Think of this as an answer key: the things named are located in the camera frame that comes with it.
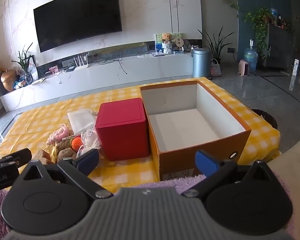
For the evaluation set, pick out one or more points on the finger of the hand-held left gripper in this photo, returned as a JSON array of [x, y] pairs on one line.
[[17, 155]]

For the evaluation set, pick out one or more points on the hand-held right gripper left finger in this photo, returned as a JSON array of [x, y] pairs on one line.
[[90, 158]]

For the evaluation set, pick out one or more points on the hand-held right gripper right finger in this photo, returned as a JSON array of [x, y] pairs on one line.
[[206, 162]]

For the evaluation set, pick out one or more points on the clear plastic bag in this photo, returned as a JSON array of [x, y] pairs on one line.
[[90, 140]]

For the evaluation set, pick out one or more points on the orange crochet flower pot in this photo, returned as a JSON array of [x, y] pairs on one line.
[[77, 142]]

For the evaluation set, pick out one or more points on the tan plush piece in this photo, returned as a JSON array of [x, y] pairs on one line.
[[42, 155]]

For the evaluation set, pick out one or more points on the brown plush toy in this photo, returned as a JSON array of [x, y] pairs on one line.
[[65, 153]]

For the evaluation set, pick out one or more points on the orange cardboard box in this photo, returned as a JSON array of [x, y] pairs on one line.
[[180, 162]]

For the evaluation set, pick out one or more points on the white plastic packet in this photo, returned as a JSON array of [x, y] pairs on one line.
[[81, 121]]

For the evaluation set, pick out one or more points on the pink knitted hat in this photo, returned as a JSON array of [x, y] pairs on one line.
[[58, 132]]

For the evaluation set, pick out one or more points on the yellow checkered tablecloth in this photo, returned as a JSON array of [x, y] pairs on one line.
[[40, 120]]

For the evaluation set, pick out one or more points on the red cube box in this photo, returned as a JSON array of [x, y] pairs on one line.
[[122, 130]]

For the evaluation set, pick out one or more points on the purple fuzzy blanket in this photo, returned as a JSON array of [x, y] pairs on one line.
[[165, 183]]

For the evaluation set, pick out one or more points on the black round bin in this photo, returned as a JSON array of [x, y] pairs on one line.
[[267, 120]]

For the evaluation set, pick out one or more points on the gold acorn jar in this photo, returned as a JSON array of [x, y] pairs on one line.
[[8, 80]]

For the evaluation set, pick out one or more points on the paper sheet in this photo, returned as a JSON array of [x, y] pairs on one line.
[[38, 81]]

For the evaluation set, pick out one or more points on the plant in glass vase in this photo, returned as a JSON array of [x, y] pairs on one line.
[[28, 77]]

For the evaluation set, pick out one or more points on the white marble tv cabinet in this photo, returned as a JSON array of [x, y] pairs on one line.
[[90, 80]]

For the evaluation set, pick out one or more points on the beige sofa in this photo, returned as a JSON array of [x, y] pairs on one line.
[[297, 155]]

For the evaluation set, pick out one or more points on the white wifi router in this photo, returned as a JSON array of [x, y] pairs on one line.
[[81, 66]]

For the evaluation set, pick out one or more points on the pink photo card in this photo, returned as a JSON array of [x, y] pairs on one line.
[[53, 69]]

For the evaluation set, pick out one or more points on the woven basket bag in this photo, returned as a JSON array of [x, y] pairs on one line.
[[216, 70]]

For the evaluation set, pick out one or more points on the blue-grey trash can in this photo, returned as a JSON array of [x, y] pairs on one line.
[[201, 62]]

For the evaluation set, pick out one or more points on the pink space heater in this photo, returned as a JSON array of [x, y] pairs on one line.
[[243, 68]]

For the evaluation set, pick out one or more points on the blue water jug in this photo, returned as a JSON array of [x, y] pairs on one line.
[[250, 57]]

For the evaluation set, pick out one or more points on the long-leaf floor plant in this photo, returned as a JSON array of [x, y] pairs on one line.
[[216, 47]]

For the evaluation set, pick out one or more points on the round hand fan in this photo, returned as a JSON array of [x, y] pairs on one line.
[[178, 41]]

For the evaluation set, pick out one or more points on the white narrow box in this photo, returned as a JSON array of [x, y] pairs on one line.
[[295, 67]]

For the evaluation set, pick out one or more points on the brown teddy bear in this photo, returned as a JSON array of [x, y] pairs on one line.
[[167, 37]]

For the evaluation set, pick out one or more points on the dark drawer cabinet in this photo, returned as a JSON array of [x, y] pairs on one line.
[[280, 45]]

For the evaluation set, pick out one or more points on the black flat television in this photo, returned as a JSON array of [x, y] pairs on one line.
[[77, 17]]

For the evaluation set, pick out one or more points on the trailing green cabinet plant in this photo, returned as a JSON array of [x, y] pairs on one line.
[[258, 20]]

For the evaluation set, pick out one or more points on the blue jar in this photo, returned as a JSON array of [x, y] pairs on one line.
[[273, 12]]

